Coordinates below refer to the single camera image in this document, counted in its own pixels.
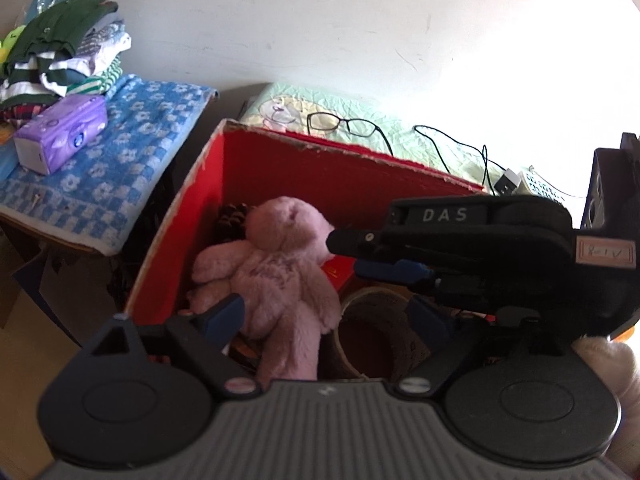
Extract purple tissue pack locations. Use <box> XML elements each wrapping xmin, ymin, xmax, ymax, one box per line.
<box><xmin>13</xmin><ymin>94</ymin><xmax>108</xmax><ymax>176</ymax></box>

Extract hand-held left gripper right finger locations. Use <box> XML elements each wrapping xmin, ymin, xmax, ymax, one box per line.
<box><xmin>399</xmin><ymin>294</ymin><xmax>576</xmax><ymax>402</ymax></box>

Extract white power strip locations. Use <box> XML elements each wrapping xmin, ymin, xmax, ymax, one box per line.
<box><xmin>517</xmin><ymin>167</ymin><xmax>571</xmax><ymax>206</ymax></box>

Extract black usb cable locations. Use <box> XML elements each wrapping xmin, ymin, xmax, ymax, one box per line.
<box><xmin>414</xmin><ymin>124</ymin><xmax>506</xmax><ymax>196</ymax></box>

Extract small green plush toy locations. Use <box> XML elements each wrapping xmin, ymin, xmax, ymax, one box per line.
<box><xmin>0</xmin><ymin>25</ymin><xmax>26</xmax><ymax>63</ymax></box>

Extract brown tape roll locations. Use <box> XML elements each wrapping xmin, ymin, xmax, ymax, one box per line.
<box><xmin>336</xmin><ymin>287</ymin><xmax>441</xmax><ymax>382</ymax></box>

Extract clear suction cup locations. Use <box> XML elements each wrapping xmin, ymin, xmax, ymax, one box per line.
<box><xmin>259</xmin><ymin>97</ymin><xmax>301</xmax><ymax>133</ymax></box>

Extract blue floral towel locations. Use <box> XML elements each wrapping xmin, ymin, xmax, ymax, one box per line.
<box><xmin>0</xmin><ymin>72</ymin><xmax>221</xmax><ymax>256</ymax></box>

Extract white plush bear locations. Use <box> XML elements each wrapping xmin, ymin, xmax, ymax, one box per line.
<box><xmin>570</xmin><ymin>332</ymin><xmax>640</xmax><ymax>461</ymax></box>

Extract red cardboard box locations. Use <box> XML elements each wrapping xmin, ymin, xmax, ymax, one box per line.
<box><xmin>125</xmin><ymin>119</ymin><xmax>493</xmax><ymax>386</ymax></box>

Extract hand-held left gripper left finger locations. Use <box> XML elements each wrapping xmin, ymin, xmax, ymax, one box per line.
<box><xmin>80</xmin><ymin>291</ymin><xmax>265</xmax><ymax>397</ymax></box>

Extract black-framed glasses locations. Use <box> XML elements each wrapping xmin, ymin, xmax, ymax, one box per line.
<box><xmin>306</xmin><ymin>111</ymin><xmax>396</xmax><ymax>156</ymax></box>

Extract pile of folded clothes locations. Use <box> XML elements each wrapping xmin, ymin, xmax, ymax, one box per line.
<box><xmin>0</xmin><ymin>0</ymin><xmax>133</xmax><ymax>126</ymax></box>

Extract small red packet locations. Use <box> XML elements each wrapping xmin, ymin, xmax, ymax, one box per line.
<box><xmin>320</xmin><ymin>255</ymin><xmax>363</xmax><ymax>293</ymax></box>

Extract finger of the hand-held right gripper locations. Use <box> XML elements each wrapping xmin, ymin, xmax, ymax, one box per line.
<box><xmin>354</xmin><ymin>258</ymin><xmax>501</xmax><ymax>313</ymax></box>
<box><xmin>326</xmin><ymin>227</ymin><xmax>441</xmax><ymax>262</ymax></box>

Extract pink plush toy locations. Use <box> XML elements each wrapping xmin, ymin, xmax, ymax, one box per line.
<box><xmin>189</xmin><ymin>196</ymin><xmax>343</xmax><ymax>383</ymax></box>

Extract black usb charger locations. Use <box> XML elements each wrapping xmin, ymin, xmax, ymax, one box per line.
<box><xmin>492</xmin><ymin>169</ymin><xmax>523</xmax><ymax>196</ymax></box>

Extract brown pine cone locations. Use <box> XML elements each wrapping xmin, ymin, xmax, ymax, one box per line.
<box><xmin>216</xmin><ymin>202</ymin><xmax>258</xmax><ymax>248</ymax></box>

